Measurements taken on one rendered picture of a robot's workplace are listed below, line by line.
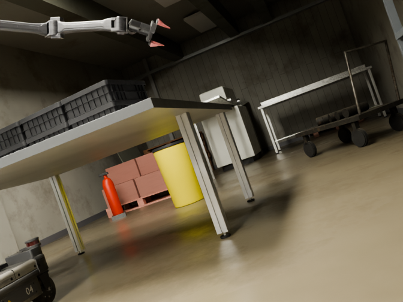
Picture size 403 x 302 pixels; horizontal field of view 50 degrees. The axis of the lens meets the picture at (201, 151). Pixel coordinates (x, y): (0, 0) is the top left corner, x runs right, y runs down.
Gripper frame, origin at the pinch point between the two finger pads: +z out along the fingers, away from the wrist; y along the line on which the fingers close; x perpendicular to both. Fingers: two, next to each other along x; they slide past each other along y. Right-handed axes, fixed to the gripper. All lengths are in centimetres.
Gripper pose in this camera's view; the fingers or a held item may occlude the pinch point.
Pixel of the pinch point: (165, 36)
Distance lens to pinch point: 239.7
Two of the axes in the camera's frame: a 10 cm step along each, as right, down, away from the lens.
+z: 9.2, 2.5, 2.9
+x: 1.5, 4.6, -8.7
